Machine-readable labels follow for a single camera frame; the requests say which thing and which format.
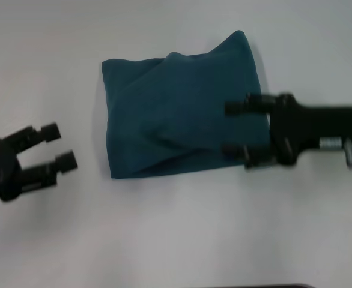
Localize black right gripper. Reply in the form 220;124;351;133
220;92;352;172

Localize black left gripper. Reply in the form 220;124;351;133
0;121;79;203

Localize teal t-shirt with FREE print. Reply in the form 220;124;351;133
101;29;270;180

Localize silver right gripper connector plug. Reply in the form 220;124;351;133
343;138;352;168

